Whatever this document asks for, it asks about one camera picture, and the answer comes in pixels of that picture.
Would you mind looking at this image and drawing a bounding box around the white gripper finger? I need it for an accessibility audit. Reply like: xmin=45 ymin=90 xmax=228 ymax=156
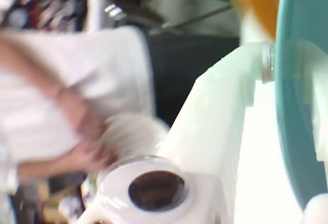
xmin=76 ymin=41 xmax=276 ymax=224
xmin=294 ymin=39 xmax=328 ymax=224

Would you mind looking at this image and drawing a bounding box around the blue plate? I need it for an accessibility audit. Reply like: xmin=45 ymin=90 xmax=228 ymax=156
xmin=274 ymin=0 xmax=328 ymax=211

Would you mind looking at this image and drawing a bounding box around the cream white plate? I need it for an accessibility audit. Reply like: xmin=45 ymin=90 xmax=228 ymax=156
xmin=101 ymin=113 xmax=170 ymax=163

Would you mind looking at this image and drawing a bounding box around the orange plate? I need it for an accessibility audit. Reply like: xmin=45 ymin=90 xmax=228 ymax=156
xmin=229 ymin=0 xmax=280 ymax=43

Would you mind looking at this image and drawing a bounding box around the person's left forearm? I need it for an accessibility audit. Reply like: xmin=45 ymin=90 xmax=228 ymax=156
xmin=0 ymin=35 xmax=85 ymax=112

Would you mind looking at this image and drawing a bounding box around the person's right forearm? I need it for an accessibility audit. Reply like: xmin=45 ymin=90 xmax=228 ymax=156
xmin=17 ymin=147 xmax=103 ymax=180

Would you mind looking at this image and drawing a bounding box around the person's left hand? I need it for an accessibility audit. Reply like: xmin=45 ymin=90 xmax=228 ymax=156
xmin=57 ymin=88 xmax=118 ymax=171

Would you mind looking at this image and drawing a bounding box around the person in white shirt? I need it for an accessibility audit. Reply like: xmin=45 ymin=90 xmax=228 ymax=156
xmin=0 ymin=26 xmax=243 ymax=181

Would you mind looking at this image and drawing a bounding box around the cluttered storage shelf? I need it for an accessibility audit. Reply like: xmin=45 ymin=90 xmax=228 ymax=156
xmin=0 ymin=0 xmax=89 ymax=31

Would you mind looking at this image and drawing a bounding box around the white vertical post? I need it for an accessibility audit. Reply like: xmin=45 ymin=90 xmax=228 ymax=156
xmin=88 ymin=0 xmax=110 ymax=31

